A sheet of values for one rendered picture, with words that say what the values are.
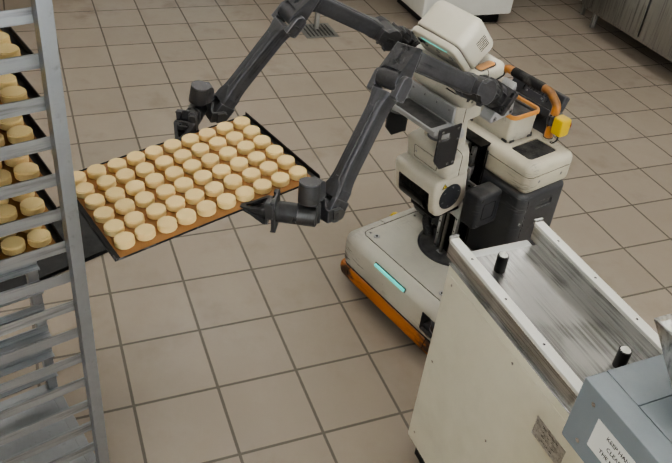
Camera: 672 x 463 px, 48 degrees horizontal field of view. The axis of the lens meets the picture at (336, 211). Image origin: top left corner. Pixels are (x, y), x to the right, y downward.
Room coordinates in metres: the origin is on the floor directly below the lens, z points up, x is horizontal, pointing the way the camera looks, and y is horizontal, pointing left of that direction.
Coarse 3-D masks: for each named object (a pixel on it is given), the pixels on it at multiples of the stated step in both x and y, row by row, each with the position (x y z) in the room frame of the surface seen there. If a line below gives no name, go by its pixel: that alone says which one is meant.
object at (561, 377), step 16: (448, 256) 1.67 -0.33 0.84; (464, 256) 1.61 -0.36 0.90; (464, 272) 1.60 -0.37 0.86; (480, 272) 1.55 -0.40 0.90; (480, 288) 1.53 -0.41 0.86; (496, 288) 1.49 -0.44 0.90; (496, 304) 1.46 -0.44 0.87; (512, 304) 1.44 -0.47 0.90; (512, 320) 1.40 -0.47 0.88; (528, 320) 1.39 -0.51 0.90; (512, 336) 1.38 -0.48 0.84; (528, 336) 1.34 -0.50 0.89; (528, 352) 1.32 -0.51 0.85; (544, 352) 1.28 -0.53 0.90; (544, 368) 1.27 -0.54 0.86; (560, 368) 1.24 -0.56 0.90; (560, 384) 1.22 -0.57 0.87; (576, 384) 1.19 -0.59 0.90
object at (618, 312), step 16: (544, 224) 1.81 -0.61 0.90; (544, 240) 1.76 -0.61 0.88; (560, 240) 1.74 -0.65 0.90; (560, 256) 1.69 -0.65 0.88; (576, 256) 1.67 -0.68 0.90; (576, 272) 1.63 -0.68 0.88; (592, 272) 1.61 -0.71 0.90; (592, 288) 1.57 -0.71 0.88; (608, 288) 1.55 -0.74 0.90; (608, 304) 1.51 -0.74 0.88; (624, 304) 1.49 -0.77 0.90; (624, 320) 1.45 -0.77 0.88; (640, 320) 1.44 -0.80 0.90; (640, 336) 1.40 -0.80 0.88; (656, 336) 1.38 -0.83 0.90; (640, 352) 1.38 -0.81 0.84; (656, 352) 1.35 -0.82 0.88
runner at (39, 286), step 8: (48, 280) 1.24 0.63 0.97; (56, 280) 1.25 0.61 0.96; (64, 280) 1.26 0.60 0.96; (16, 288) 1.20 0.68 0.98; (24, 288) 1.21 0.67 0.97; (32, 288) 1.22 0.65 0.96; (40, 288) 1.23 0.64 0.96; (48, 288) 1.24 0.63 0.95; (0, 296) 1.17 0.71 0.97; (8, 296) 1.18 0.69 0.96; (16, 296) 1.19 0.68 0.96; (24, 296) 1.20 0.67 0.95; (0, 304) 1.17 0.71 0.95
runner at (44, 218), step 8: (32, 216) 1.23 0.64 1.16; (40, 216) 1.24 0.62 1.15; (48, 216) 1.26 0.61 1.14; (56, 216) 1.27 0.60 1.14; (8, 224) 1.20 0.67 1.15; (16, 224) 1.21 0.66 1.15; (24, 224) 1.22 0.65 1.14; (32, 224) 1.23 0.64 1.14; (40, 224) 1.24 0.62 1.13; (0, 232) 1.19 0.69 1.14; (8, 232) 1.20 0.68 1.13; (16, 232) 1.21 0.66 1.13
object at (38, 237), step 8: (24, 232) 1.31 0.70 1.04; (32, 232) 1.29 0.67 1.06; (40, 232) 1.30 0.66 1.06; (48, 232) 1.30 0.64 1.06; (0, 240) 1.28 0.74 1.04; (8, 240) 1.26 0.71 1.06; (16, 240) 1.26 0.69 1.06; (24, 240) 1.27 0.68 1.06; (32, 240) 1.27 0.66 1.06; (40, 240) 1.27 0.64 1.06; (48, 240) 1.28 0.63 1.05; (0, 248) 1.25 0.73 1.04; (8, 248) 1.23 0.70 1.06; (16, 248) 1.24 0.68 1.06; (24, 248) 1.25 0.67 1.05; (32, 248) 1.26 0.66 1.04; (0, 256) 1.22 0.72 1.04; (8, 256) 1.23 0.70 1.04
